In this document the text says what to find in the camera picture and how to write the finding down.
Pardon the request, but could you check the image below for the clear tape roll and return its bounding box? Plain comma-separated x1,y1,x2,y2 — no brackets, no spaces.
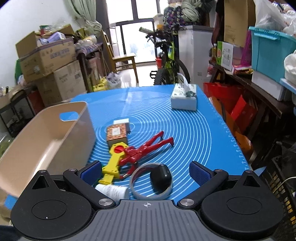
129,163,173,200

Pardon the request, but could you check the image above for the yellow toy red dial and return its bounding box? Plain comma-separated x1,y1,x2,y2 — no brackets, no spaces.
98,142,128,185

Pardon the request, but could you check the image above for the beige plastic storage bin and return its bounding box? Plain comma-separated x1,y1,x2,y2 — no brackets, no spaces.
1,101,96,197

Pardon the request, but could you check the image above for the black round object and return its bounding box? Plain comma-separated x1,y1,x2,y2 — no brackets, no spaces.
150,164,172,193

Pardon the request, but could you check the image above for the red action figure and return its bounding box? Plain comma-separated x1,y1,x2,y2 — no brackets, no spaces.
118,131,174,179

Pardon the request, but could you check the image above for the patterned orange small box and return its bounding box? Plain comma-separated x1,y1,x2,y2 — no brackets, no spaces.
106,123,128,148

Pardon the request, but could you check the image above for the blue silicone mat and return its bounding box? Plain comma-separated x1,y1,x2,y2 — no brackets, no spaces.
69,84,250,204

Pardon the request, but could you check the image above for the small white box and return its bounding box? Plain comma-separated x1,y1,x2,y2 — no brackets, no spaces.
113,118,130,133

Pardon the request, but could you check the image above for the red bag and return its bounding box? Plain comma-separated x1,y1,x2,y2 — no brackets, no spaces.
203,82,258,159

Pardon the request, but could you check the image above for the white tissue box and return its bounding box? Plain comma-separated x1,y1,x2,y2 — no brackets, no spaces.
171,83,197,111

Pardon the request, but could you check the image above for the lower cardboard box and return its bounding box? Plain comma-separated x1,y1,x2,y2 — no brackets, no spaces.
35,60,86,107

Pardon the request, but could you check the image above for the cardboard box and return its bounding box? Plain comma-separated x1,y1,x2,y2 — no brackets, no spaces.
35,60,86,107
16,24,76,83

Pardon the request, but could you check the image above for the dark wooden side table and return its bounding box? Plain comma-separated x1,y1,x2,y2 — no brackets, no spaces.
209,60,292,121

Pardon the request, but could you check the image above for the wooden chair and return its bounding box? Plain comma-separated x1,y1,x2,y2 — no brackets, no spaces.
101,30,138,83

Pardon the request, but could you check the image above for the green black bicycle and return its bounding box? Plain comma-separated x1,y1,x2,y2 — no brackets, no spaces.
139,27,191,85

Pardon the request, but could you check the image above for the green white carton box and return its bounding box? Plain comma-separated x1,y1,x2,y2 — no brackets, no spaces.
216,41,243,71

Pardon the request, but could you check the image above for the upper cardboard box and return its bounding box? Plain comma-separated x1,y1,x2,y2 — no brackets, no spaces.
16,24,76,83

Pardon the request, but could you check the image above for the white cabinet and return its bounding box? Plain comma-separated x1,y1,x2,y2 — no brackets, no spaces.
178,25,213,89

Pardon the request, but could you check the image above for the teal plastic storage crate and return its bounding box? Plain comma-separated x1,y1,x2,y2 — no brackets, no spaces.
249,26,296,83

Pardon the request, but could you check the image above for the green curtain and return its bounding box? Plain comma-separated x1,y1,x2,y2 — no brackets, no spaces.
66,0,102,37

